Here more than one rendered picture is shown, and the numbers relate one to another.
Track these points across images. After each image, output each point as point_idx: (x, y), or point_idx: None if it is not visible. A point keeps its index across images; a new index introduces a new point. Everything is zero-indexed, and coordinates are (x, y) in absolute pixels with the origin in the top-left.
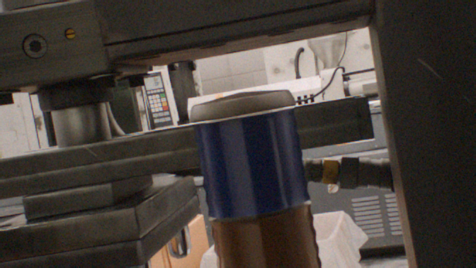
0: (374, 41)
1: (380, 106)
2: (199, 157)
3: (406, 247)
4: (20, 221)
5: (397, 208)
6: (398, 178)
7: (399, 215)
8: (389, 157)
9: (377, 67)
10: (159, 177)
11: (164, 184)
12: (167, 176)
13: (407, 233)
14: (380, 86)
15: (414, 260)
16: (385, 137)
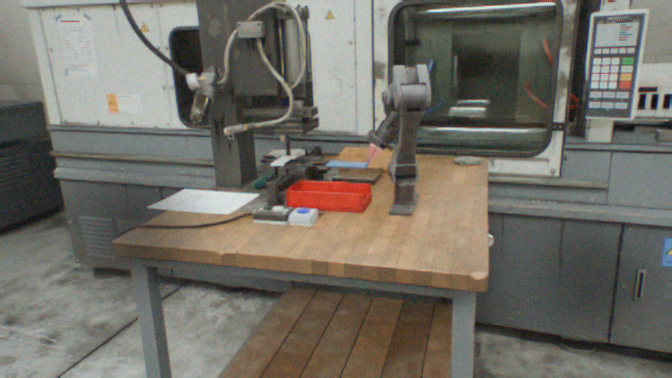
0: (243, 97)
1: (237, 112)
2: (289, 100)
3: (243, 138)
4: (312, 117)
5: (238, 134)
6: (249, 120)
7: (239, 135)
8: (239, 122)
9: (243, 102)
10: (282, 124)
11: (284, 120)
12: (280, 124)
13: (248, 131)
14: (242, 106)
15: (252, 132)
16: (237, 119)
